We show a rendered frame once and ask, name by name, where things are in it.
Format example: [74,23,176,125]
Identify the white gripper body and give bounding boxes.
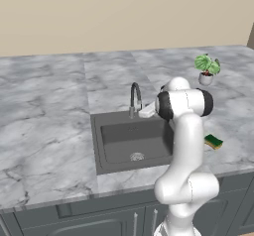
[138,101,159,119]

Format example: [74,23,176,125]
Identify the dark grey sink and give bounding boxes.
[89,109,176,177]

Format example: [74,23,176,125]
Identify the green and yellow sponge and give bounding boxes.
[203,133,224,151]

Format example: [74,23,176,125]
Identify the dark grey tap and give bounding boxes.
[128,81,144,120]

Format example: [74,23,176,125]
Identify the green plant in white pot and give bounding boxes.
[193,53,221,87]

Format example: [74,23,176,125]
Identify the dark grey cupboard door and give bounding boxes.
[227,176,254,236]
[144,187,239,236]
[14,205,148,236]

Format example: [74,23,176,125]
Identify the silver cupboard handle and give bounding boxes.
[132,211,139,236]
[151,208,159,236]

